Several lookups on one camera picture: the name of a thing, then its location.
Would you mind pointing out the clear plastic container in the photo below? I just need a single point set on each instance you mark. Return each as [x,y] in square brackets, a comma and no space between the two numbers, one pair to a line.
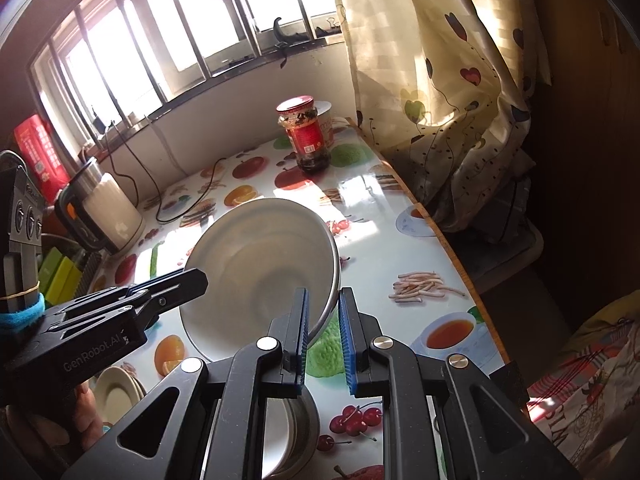
[326,127]

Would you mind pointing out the grey cloth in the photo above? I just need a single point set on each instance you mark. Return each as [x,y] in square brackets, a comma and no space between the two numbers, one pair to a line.
[505,250]

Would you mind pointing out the olive green box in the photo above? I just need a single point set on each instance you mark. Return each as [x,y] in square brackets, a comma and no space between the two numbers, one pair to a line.
[47,266]

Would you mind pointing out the fruit printed tablecloth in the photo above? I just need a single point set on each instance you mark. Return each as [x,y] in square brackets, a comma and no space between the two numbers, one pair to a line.
[380,240]

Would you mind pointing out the dark wooden cabinet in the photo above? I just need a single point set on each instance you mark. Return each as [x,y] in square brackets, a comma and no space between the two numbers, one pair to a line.
[590,110]

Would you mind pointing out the striped storage basket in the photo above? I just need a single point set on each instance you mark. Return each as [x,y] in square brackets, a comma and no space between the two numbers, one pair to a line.
[92,267]

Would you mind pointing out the steel bowl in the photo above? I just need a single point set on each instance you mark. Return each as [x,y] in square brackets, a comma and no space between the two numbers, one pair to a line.
[307,430]
[250,270]

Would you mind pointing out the steel and white electric kettle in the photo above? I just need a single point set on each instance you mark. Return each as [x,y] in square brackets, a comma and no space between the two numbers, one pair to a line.
[112,210]

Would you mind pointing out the printed blanket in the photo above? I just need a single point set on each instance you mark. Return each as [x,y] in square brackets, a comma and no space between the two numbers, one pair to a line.
[590,400]

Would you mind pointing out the red plastic bag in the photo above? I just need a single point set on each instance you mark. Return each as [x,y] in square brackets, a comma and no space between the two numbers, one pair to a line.
[40,155]

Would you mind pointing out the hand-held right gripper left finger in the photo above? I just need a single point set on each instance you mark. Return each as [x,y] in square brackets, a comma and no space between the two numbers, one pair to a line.
[301,340]

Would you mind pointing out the red label sauce jar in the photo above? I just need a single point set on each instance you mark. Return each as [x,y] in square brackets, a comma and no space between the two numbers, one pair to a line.
[305,135]

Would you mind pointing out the barred window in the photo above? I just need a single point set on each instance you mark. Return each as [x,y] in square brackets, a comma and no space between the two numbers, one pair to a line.
[200,10]

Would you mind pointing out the person's left hand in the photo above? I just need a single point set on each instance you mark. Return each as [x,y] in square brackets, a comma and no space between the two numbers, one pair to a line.
[90,410]

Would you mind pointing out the black binder clip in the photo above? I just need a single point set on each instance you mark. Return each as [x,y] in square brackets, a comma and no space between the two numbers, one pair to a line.
[332,27]

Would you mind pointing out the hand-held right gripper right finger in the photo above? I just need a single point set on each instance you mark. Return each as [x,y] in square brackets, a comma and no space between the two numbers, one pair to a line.
[347,345]

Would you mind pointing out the heart printed curtain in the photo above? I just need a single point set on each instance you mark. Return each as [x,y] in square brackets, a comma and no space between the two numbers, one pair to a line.
[425,60]

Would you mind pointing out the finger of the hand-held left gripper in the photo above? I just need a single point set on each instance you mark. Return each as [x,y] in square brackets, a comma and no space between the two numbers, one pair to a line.
[172,292]
[145,286]

